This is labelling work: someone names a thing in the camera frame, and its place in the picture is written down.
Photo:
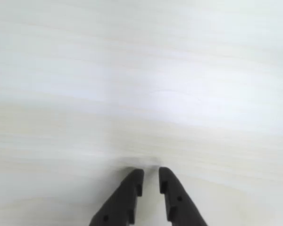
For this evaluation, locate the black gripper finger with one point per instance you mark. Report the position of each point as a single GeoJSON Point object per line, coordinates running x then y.
{"type": "Point", "coordinates": [122, 202]}
{"type": "Point", "coordinates": [179, 207]}

